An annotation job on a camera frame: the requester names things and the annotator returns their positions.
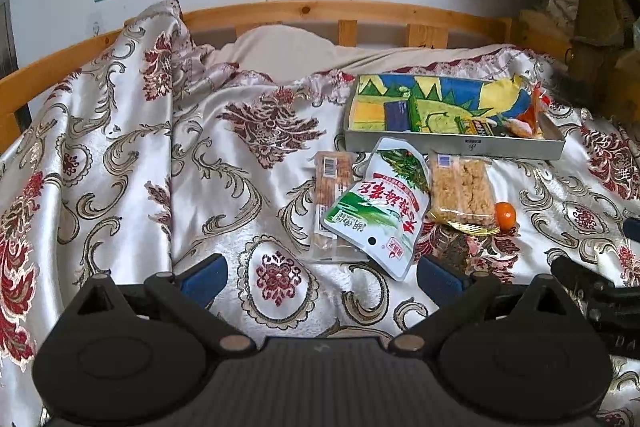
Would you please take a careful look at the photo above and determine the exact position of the grey metal tray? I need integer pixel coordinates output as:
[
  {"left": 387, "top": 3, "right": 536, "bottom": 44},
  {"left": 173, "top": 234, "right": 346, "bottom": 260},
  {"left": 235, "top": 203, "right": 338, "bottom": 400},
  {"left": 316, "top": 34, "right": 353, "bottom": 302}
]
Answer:
[{"left": 342, "top": 74, "right": 567, "bottom": 162}]

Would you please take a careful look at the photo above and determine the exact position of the red orange clear packet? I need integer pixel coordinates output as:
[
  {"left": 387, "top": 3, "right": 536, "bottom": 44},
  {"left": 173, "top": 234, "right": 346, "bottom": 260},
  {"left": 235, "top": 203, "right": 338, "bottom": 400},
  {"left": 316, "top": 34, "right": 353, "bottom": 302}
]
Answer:
[{"left": 500, "top": 79, "right": 551, "bottom": 140}]

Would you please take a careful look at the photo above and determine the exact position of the yellow snack packet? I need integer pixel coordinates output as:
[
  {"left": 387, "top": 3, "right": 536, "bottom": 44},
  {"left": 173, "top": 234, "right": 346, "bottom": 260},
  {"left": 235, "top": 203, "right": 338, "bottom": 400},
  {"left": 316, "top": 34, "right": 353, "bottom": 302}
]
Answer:
[{"left": 457, "top": 118, "right": 503, "bottom": 138}]

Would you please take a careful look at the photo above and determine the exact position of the mandarin orange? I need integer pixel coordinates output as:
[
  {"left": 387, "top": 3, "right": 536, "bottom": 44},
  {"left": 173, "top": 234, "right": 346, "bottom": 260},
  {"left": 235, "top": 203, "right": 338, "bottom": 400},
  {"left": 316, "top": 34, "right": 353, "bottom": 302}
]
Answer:
[{"left": 494, "top": 202, "right": 517, "bottom": 230}]

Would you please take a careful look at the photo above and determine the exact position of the wooden furniture frame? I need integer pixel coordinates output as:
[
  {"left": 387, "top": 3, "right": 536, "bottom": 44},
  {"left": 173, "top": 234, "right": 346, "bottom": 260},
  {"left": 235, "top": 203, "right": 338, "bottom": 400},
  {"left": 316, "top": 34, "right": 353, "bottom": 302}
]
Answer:
[{"left": 517, "top": 7, "right": 640, "bottom": 128}]

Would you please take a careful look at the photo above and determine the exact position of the golden rice crisp pack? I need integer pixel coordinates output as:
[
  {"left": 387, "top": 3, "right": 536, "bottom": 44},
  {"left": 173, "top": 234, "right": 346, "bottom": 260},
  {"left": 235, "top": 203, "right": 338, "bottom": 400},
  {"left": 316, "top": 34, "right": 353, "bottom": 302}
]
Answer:
[{"left": 429, "top": 152, "right": 501, "bottom": 236}]

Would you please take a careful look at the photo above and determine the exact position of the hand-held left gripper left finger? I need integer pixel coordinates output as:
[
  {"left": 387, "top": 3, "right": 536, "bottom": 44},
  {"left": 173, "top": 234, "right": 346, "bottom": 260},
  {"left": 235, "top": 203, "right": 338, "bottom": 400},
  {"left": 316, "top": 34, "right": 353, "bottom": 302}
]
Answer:
[{"left": 60, "top": 253, "right": 257, "bottom": 353}]

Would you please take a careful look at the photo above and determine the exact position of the colourful drawing sheet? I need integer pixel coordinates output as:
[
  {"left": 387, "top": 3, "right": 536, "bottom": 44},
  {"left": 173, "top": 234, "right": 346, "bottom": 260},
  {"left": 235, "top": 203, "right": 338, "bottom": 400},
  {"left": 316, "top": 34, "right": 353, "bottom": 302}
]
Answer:
[{"left": 350, "top": 75, "right": 546, "bottom": 136}]

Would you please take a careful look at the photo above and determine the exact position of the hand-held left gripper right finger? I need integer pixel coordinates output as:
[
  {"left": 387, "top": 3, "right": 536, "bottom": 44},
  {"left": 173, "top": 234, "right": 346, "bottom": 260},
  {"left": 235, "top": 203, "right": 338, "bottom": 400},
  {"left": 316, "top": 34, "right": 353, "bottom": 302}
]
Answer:
[{"left": 390, "top": 254, "right": 581, "bottom": 351}]

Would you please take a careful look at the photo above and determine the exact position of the floral satin blanket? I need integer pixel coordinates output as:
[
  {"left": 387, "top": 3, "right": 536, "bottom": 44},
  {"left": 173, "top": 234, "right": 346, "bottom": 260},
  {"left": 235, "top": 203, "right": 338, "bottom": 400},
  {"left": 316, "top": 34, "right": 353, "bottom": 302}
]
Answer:
[{"left": 0, "top": 0, "right": 640, "bottom": 427}]

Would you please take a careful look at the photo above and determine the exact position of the cream cloth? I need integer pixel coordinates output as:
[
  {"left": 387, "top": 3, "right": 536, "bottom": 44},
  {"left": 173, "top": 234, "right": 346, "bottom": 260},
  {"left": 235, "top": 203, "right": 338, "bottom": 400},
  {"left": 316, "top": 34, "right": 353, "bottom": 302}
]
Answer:
[{"left": 192, "top": 24, "right": 501, "bottom": 84}]

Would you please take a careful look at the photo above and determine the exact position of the brown cracker pack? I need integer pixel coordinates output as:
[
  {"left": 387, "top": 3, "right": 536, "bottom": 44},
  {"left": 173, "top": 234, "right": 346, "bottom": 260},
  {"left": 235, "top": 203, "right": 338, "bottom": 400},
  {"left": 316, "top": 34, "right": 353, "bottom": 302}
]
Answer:
[{"left": 311, "top": 151, "right": 372, "bottom": 264}]

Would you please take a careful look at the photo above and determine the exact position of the green and white pouch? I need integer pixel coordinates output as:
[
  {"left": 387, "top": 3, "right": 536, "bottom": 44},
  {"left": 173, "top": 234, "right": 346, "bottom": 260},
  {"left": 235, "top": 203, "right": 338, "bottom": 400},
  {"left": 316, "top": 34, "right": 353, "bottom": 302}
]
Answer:
[{"left": 320, "top": 137, "right": 432, "bottom": 283}]

